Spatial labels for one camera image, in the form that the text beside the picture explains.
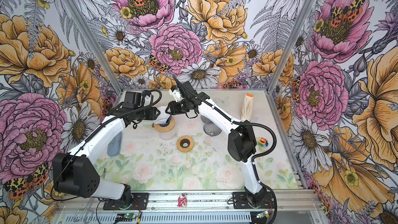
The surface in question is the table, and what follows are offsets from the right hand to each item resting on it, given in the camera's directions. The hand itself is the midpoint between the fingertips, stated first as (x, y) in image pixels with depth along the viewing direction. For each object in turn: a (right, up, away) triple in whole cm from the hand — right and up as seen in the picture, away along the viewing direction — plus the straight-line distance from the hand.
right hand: (170, 115), depth 83 cm
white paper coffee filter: (-3, -2, -1) cm, 4 cm away
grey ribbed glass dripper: (+23, -10, +14) cm, 28 cm away
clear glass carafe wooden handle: (-3, -13, +13) cm, 19 cm away
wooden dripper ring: (+7, -18, +11) cm, 22 cm away
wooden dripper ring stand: (-3, -8, +4) cm, 9 cm away
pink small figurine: (+8, -38, -11) cm, 41 cm away
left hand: (-8, -1, +3) cm, 9 cm away
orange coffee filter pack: (+47, +1, +22) cm, 52 cm away
